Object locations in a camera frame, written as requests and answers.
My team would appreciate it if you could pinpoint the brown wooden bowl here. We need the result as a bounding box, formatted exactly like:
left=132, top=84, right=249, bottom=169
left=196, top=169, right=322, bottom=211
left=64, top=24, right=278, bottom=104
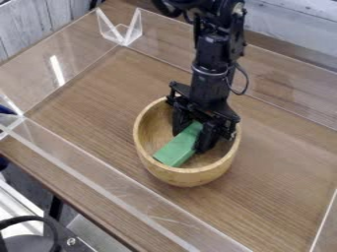
left=132, top=97, right=242, bottom=188

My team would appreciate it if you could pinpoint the green rectangular block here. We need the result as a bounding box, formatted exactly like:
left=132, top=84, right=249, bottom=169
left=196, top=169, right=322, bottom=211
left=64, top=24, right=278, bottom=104
left=152, top=121, right=203, bottom=167

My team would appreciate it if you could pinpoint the black cable loop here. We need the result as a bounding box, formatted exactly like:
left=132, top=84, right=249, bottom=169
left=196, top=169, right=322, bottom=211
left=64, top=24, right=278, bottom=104
left=0, top=215, right=63, bottom=252

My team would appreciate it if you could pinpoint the metal plate with screw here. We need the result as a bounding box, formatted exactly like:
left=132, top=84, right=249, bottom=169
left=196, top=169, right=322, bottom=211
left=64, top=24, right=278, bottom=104
left=57, top=226, right=96, bottom=252

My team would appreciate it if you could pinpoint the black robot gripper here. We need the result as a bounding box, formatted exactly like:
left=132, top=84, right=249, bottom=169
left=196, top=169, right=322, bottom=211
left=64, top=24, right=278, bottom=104
left=166, top=65, right=241, bottom=154

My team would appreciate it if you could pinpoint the black table leg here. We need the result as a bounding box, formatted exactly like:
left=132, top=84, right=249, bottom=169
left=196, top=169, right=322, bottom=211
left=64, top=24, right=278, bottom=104
left=48, top=196, right=63, bottom=221

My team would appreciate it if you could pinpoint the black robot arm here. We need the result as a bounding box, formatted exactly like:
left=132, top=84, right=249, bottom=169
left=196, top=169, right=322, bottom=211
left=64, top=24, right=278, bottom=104
left=151, top=0, right=247, bottom=153

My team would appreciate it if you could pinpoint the clear acrylic front wall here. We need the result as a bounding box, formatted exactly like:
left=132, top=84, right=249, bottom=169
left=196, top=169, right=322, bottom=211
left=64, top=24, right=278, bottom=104
left=0, top=115, right=253, bottom=252

